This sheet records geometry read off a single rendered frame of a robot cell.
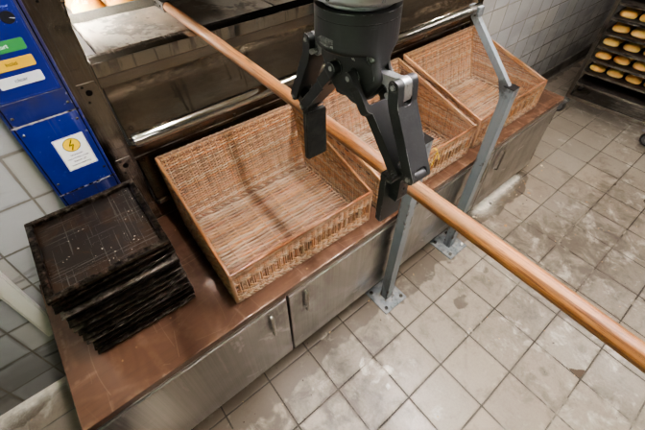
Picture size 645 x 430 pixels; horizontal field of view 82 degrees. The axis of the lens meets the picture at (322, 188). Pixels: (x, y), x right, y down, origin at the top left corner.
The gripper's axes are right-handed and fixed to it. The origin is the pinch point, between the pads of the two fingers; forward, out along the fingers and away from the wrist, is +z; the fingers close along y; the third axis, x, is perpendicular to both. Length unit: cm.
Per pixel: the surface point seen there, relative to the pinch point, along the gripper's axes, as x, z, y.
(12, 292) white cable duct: -65, 73, -81
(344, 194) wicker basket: 43, 70, -50
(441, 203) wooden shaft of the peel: 16.3, 12.4, 4.1
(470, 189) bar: 101, 88, -30
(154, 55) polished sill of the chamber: 0, 15, -84
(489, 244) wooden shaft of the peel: 16.1, 13.0, 13.3
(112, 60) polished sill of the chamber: -11, 14, -84
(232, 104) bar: 5.5, 15.2, -47.2
